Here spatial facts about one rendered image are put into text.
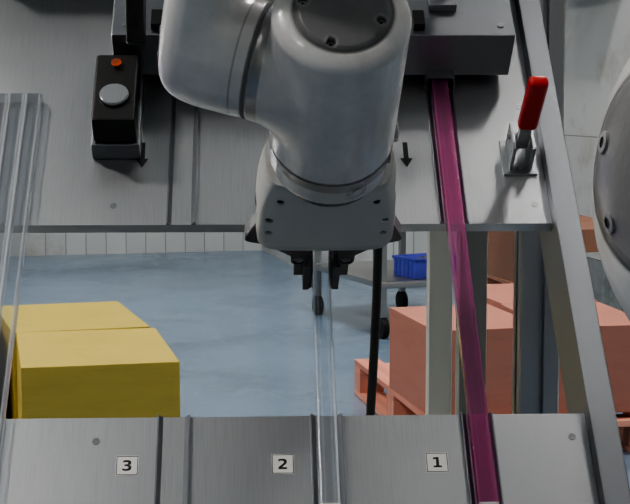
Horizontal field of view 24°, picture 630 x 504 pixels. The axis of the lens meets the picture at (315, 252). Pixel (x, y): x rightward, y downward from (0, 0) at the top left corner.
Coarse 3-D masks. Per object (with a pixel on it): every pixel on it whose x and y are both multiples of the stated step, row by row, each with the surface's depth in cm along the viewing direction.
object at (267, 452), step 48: (48, 432) 104; (96, 432) 104; (144, 432) 105; (192, 432) 105; (240, 432) 105; (288, 432) 105; (384, 432) 105; (432, 432) 105; (528, 432) 106; (576, 432) 106; (0, 480) 102; (48, 480) 102; (96, 480) 102; (144, 480) 102; (192, 480) 102; (240, 480) 102; (288, 480) 102; (384, 480) 103; (432, 480) 103; (528, 480) 103; (576, 480) 103
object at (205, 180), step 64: (0, 0) 132; (64, 0) 132; (512, 0) 134; (0, 64) 127; (64, 64) 127; (512, 64) 129; (64, 128) 123; (192, 128) 123; (256, 128) 123; (64, 192) 118; (128, 192) 119; (192, 192) 119; (512, 192) 120
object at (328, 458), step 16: (320, 256) 114; (320, 272) 113; (320, 288) 112; (320, 304) 111; (320, 320) 110; (320, 336) 109; (320, 352) 108; (320, 368) 107; (320, 384) 106; (320, 400) 105; (320, 416) 104; (336, 416) 105; (320, 432) 104; (336, 432) 104; (320, 448) 103; (336, 448) 103; (320, 464) 102; (336, 464) 102; (320, 480) 101; (336, 480) 101; (320, 496) 101; (336, 496) 101
